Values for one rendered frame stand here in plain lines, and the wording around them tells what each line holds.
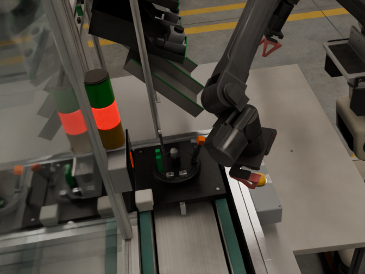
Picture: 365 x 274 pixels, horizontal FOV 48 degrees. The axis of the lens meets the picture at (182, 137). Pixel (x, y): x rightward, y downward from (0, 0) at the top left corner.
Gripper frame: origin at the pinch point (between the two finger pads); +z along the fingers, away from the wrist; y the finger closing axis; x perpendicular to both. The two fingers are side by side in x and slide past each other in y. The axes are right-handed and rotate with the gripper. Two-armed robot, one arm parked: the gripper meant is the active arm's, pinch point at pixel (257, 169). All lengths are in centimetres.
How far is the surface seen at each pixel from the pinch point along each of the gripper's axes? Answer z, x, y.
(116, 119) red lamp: -28.4, -19.7, 12.6
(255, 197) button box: 13.5, -2.7, 0.3
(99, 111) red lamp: -32.1, -21.0, 14.1
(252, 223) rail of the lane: 11.8, -0.3, 8.4
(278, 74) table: 39, -20, -71
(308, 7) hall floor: 179, -74, -311
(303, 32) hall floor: 167, -64, -256
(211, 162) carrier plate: 12.9, -18.2, -7.0
